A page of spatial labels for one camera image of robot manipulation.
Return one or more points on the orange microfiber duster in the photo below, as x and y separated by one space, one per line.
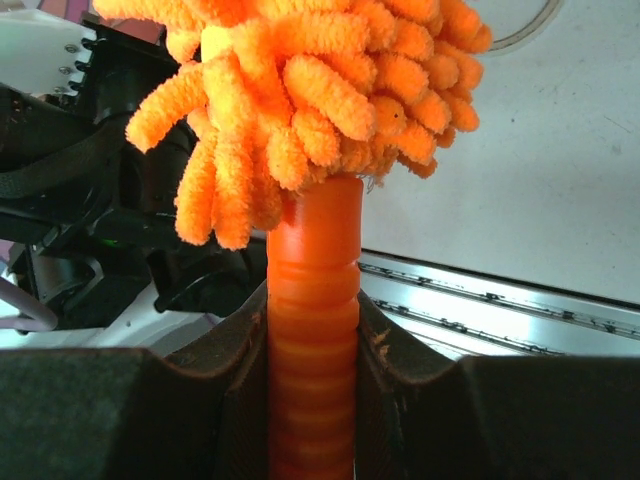
294 103

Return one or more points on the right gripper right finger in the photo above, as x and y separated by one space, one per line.
421 415

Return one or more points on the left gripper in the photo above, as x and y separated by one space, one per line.
67 169

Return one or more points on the clear tape roll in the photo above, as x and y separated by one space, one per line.
516 23

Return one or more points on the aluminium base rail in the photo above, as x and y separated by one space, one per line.
460 312

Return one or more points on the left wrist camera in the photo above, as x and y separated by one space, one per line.
39 52

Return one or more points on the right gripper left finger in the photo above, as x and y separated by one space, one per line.
126 413

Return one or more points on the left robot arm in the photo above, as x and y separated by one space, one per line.
155 293

